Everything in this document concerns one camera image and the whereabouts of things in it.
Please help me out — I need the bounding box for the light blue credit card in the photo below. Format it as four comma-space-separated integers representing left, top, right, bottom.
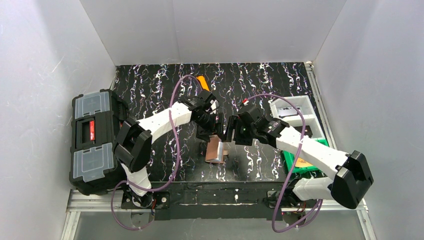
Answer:
277, 106, 302, 118

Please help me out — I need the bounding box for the dark grey credit card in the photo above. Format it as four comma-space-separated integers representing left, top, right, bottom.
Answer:
296, 125, 313, 138

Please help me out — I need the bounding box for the orange credit card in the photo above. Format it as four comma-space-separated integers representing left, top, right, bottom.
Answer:
295, 157, 314, 168

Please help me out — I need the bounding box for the black toolbox with clear lids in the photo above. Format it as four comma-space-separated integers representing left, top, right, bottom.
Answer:
69, 89, 129, 196

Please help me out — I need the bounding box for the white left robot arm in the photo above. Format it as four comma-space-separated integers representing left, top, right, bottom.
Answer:
113, 90, 223, 197

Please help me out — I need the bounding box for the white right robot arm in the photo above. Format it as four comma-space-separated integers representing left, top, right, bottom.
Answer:
232, 102, 374, 209

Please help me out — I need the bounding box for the white plastic bin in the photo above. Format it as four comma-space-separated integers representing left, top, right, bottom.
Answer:
270, 95, 326, 139

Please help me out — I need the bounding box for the orange utility knife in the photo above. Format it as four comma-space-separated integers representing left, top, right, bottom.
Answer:
196, 75, 210, 91

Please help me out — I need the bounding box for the green plastic bin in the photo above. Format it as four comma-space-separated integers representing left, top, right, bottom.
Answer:
282, 138, 329, 174

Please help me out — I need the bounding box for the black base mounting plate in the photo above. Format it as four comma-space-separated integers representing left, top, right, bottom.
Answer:
121, 181, 283, 221

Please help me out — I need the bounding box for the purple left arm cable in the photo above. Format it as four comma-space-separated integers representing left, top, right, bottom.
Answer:
110, 74, 203, 231

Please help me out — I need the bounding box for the aluminium frame rail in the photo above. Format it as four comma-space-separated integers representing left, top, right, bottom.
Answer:
66, 190, 377, 240

